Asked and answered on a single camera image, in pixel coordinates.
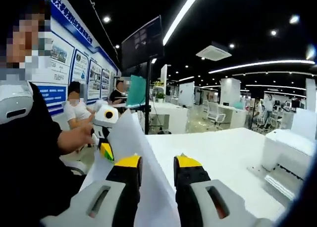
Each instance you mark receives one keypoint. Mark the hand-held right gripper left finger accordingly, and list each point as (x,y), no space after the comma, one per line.
(99,204)

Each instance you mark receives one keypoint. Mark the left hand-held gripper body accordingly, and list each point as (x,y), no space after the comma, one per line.
(102,120)

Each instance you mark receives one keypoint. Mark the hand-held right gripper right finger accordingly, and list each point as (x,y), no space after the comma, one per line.
(198,202)

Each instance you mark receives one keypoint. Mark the pile of white printing papers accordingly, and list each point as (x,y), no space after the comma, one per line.
(133,142)

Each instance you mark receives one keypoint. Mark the person's left hand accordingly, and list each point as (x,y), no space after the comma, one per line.
(84,137)

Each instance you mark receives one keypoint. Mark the teal board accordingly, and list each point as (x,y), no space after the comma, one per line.
(136,90)

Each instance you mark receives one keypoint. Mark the white table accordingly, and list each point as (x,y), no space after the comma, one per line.
(210,147)

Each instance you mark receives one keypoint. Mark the green potted plant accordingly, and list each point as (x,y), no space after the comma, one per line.
(159,96)

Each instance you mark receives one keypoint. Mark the person's black shirt torso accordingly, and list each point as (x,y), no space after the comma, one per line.
(24,175)

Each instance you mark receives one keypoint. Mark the large black monitor on stand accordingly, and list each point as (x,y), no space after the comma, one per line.
(141,41)

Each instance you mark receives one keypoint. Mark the white chest-worn device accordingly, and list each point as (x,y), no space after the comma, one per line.
(15,100)

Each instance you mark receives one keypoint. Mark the white office chair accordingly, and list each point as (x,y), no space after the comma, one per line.
(215,113)

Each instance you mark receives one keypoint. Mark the white printer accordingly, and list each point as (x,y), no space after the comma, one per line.
(284,147)

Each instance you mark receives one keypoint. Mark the ceiling air conditioner unit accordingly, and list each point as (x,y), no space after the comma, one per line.
(213,53)

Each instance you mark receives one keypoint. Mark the long ceiling light strip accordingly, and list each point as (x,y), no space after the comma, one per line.
(183,14)
(260,64)

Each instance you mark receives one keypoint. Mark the blue white wall poster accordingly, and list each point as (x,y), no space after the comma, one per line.
(81,68)

